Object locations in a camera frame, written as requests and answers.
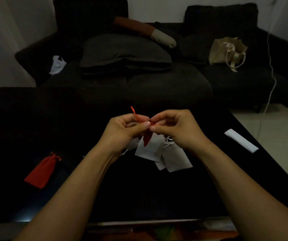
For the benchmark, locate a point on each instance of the person's right hand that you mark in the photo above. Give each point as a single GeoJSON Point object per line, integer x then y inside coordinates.
{"type": "Point", "coordinates": [184, 130]}

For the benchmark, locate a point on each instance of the person's left hand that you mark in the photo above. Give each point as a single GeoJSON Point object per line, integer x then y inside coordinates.
{"type": "Point", "coordinates": [117, 134]}

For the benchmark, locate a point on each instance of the person's left thumb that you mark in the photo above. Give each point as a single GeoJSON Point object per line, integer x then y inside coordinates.
{"type": "Point", "coordinates": [141, 126]}

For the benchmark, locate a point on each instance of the person's right thumb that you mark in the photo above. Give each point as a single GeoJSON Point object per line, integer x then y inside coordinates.
{"type": "Point", "coordinates": [159, 128]}

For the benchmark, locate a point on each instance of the person's left forearm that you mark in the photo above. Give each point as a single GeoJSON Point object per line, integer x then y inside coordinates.
{"type": "Point", "coordinates": [71, 195]}

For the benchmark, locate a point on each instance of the person's right forearm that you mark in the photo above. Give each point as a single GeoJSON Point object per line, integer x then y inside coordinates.
{"type": "Point", "coordinates": [244, 195]}

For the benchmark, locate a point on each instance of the black sofa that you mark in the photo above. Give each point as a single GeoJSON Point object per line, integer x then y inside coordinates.
{"type": "Point", "coordinates": [159, 82]}

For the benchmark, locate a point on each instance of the dark grey cushion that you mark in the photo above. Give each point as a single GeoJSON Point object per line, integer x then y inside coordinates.
{"type": "Point", "coordinates": [124, 53]}

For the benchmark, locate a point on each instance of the flat white folded pouch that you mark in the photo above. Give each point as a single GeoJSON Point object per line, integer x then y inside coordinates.
{"type": "Point", "coordinates": [242, 141]}

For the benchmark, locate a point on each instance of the brown and white bolster pillow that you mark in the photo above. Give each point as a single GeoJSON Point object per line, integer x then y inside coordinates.
{"type": "Point", "coordinates": [144, 30]}

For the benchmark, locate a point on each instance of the beige tote bag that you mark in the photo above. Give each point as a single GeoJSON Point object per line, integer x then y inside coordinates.
{"type": "Point", "coordinates": [225, 51]}

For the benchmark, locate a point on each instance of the white plastic bag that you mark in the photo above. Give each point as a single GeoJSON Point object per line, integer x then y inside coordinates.
{"type": "Point", "coordinates": [57, 64]}

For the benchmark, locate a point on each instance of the black back cushion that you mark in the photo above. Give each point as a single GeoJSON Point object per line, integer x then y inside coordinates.
{"type": "Point", "coordinates": [221, 21]}
{"type": "Point", "coordinates": [91, 15]}

